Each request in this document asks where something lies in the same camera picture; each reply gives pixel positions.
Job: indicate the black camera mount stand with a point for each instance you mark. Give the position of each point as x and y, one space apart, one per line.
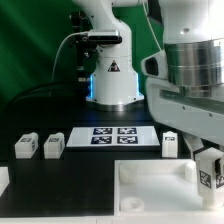
84 50

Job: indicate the white front rail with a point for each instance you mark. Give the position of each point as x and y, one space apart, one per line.
117 220

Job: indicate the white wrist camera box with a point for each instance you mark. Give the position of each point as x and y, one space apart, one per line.
155 65

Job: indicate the white square table top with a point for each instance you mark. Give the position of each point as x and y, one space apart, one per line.
152 187

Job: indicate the white obstacle piece left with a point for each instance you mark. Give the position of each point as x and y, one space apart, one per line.
4 179

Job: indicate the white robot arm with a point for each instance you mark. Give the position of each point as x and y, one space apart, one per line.
185 79

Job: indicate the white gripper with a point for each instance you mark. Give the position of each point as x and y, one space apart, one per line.
197 117

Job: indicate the white marker sheet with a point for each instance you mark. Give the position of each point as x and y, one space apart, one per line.
113 136

